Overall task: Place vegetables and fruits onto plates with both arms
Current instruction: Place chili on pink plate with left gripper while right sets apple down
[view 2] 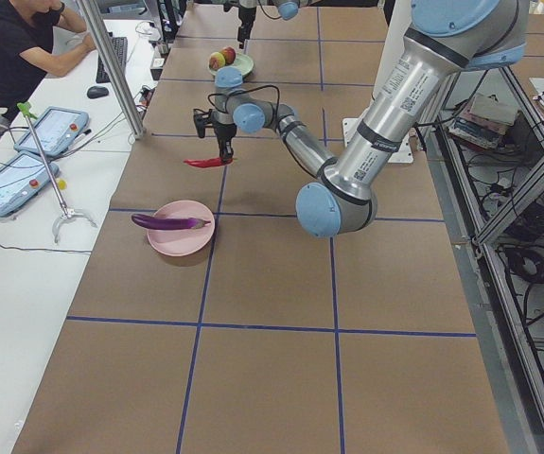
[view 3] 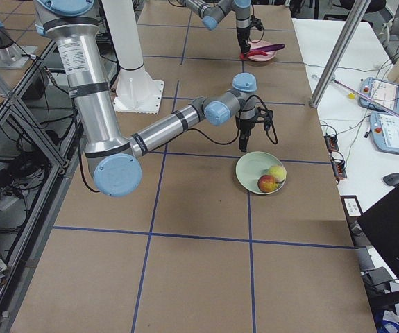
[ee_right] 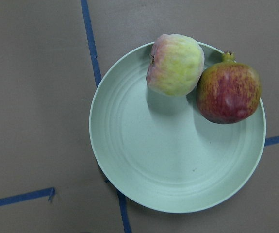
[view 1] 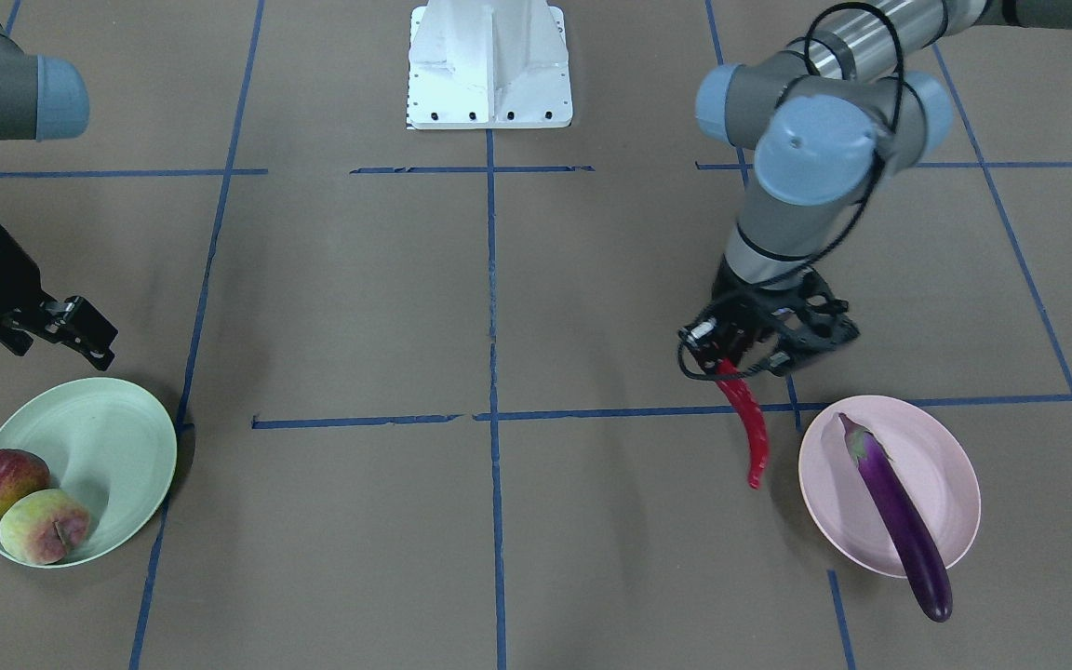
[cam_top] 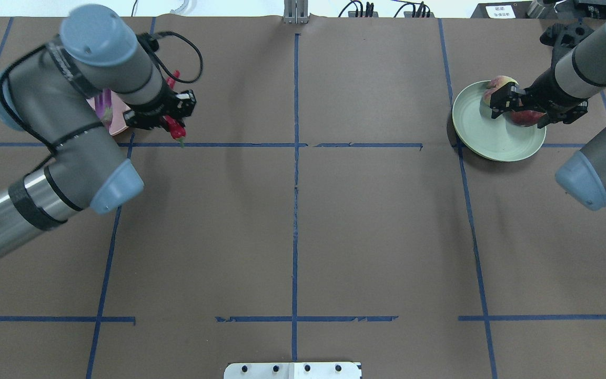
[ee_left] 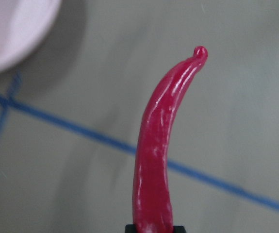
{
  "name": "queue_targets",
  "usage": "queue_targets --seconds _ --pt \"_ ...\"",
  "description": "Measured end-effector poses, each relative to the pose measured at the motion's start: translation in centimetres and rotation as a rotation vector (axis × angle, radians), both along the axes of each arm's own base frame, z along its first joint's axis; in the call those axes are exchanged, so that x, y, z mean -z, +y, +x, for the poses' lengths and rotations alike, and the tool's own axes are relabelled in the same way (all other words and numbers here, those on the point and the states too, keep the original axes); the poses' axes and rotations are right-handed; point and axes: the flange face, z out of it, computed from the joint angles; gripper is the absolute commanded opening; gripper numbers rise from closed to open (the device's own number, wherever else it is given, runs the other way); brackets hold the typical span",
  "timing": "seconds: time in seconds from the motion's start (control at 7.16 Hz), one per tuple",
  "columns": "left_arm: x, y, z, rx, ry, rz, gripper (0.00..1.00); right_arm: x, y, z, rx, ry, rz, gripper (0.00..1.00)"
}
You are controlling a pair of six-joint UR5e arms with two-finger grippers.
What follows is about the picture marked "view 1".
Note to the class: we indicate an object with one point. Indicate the yellow pink peach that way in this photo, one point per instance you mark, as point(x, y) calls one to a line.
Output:
point(44, 527)

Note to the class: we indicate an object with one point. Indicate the purple eggplant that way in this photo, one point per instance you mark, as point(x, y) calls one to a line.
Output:
point(917, 550)

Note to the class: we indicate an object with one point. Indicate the pink plate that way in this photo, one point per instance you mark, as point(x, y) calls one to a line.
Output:
point(933, 467)

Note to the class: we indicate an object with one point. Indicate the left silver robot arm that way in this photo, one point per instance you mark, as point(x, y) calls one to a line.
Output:
point(829, 119)

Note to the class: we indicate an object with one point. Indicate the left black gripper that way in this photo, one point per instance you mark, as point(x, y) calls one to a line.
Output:
point(734, 284)

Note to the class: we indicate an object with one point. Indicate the green plate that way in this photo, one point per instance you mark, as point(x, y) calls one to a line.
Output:
point(108, 443)

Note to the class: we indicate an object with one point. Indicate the red chili pepper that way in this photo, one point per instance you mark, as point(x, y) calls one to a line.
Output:
point(746, 404)

